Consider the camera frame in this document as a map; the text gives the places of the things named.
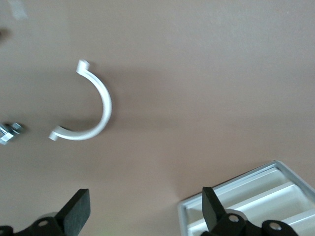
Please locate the silver metal bolt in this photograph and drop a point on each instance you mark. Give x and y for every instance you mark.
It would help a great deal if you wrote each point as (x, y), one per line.
(9, 134)

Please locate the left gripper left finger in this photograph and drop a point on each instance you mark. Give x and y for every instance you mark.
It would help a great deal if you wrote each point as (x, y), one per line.
(73, 211)

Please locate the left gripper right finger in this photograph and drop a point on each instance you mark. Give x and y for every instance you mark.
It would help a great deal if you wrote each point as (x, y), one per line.
(212, 211)

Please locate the white drawer cabinet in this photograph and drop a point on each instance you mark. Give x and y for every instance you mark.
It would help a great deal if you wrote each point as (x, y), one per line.
(221, 188)

